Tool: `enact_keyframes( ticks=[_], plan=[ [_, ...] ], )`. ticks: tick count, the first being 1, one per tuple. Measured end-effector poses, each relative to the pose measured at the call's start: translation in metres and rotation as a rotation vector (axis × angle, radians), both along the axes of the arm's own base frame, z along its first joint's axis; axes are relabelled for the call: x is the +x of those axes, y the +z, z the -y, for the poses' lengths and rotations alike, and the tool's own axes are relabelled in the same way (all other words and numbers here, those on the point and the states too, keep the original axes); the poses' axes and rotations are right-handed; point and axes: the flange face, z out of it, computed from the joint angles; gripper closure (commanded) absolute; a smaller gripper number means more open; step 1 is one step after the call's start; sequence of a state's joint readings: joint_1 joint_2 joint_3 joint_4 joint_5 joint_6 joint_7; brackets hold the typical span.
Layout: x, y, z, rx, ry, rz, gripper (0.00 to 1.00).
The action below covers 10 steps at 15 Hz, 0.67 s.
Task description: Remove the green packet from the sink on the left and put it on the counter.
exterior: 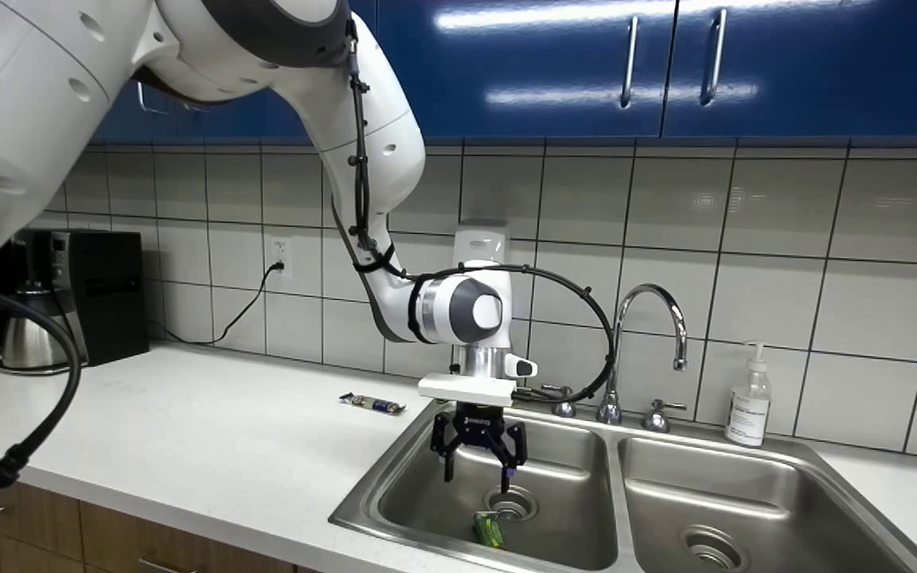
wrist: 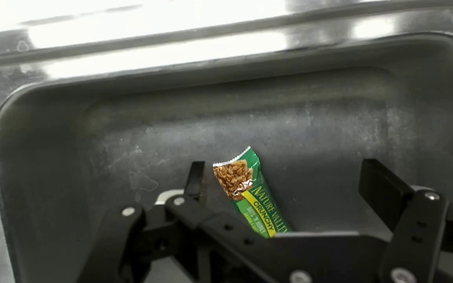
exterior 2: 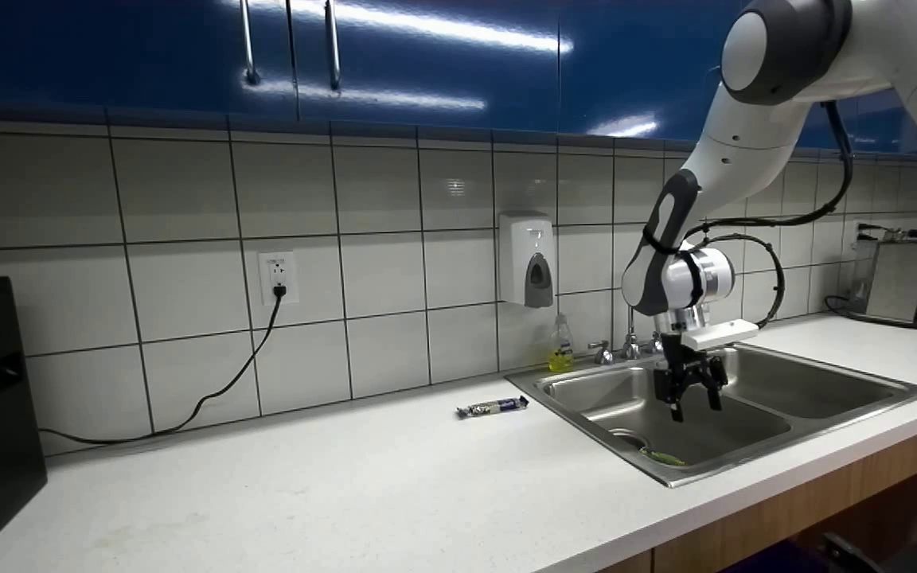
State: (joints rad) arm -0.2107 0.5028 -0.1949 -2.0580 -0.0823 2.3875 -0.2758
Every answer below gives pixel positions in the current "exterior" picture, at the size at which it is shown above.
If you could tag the steel sink drain strainer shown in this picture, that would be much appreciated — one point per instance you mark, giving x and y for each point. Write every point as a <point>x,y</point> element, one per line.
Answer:
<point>714,547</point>
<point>515,505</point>

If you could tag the dark marker pen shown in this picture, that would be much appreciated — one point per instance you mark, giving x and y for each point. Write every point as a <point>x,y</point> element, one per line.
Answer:
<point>370,401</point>

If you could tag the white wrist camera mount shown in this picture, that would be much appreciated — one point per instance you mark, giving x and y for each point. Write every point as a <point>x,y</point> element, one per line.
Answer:
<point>471,389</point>

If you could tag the chrome gooseneck faucet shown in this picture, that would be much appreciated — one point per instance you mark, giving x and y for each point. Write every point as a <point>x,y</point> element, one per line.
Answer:
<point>676,320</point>

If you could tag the white wall soap dispenser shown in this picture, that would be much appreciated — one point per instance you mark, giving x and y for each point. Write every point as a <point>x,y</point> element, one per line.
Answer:
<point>480,247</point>

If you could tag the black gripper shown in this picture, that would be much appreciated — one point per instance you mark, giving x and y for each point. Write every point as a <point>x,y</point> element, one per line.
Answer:
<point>475,419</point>

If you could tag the green granola bar packet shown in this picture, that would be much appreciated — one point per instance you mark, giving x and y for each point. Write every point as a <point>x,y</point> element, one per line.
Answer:
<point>490,530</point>

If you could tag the black coffee maker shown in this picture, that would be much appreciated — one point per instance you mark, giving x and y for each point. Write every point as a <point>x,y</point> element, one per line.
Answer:
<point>110,287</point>

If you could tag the clear pump sanitizer bottle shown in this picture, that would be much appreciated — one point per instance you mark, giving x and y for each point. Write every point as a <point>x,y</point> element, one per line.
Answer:
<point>751,415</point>

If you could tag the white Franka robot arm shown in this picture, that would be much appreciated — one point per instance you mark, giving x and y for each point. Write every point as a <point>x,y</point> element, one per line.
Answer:
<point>33,107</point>

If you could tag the stainless steel double sink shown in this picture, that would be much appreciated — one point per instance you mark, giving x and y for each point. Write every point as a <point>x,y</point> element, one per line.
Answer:
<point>406,496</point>

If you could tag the wooden base cabinet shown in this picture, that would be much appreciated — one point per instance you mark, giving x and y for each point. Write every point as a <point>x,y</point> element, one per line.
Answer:
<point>110,536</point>

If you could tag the white wall outlet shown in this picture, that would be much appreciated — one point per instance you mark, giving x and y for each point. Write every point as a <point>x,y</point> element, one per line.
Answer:
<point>278,253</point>

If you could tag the steel coffee carafe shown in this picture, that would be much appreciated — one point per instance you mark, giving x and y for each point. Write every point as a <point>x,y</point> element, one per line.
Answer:
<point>29,338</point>

